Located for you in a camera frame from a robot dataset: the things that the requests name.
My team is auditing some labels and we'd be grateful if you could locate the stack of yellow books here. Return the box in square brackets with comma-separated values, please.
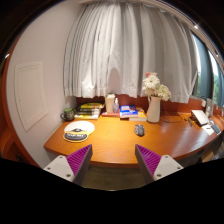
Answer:
[74, 103, 104, 120]

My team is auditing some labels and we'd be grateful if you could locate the black cable on desk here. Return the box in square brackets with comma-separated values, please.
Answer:
[160, 107, 194, 128]

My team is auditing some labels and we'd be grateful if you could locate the white curtain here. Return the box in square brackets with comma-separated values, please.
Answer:
[64, 2, 197, 103]

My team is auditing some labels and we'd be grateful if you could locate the grey computer mouse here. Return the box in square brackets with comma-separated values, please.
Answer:
[134, 124, 145, 137]

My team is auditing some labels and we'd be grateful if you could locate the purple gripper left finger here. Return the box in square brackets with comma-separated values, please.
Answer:
[44, 145, 93, 185]

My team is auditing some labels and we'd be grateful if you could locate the blue and white book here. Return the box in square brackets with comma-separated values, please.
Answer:
[120, 105, 138, 118]

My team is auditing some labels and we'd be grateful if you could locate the white flower bouquet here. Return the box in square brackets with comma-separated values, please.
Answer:
[142, 72, 171, 101]

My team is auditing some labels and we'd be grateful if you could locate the white ceramic vase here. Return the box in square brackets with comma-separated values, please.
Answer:
[147, 96, 161, 123]

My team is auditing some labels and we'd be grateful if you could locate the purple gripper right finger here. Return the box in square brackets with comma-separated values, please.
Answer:
[135, 144, 182, 184]

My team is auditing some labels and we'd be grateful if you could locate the white round mouse pad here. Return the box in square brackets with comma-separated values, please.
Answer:
[63, 121, 95, 143]

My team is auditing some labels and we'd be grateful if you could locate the clear sanitizer bottle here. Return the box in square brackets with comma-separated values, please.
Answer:
[113, 98, 119, 113]

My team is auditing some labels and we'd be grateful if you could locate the yellow book under blue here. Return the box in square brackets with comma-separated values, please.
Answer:
[129, 107, 147, 121]

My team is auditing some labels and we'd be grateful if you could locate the white laptop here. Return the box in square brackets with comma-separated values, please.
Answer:
[191, 110, 209, 126]

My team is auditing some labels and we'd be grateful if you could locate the cream tissue box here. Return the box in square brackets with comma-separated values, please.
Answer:
[105, 94, 115, 112]

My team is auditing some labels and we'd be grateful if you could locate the dark green mug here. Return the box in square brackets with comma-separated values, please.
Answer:
[60, 108, 75, 121]

